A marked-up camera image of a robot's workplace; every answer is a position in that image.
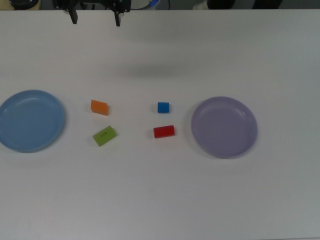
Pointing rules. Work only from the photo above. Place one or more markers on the green block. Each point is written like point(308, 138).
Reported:
point(105, 136)

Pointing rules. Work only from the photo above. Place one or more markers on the blue block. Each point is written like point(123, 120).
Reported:
point(163, 107)

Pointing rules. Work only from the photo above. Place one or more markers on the purple plate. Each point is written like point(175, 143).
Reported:
point(224, 127)

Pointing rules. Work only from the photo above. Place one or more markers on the blue plate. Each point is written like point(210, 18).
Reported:
point(30, 121)

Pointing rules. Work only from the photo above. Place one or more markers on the orange block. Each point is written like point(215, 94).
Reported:
point(99, 107)

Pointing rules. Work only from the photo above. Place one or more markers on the black round object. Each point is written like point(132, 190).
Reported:
point(23, 3)

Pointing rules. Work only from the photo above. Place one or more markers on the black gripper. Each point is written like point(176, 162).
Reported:
point(117, 5)

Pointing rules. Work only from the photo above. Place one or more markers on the red cylinder block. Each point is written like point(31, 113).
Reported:
point(163, 131)

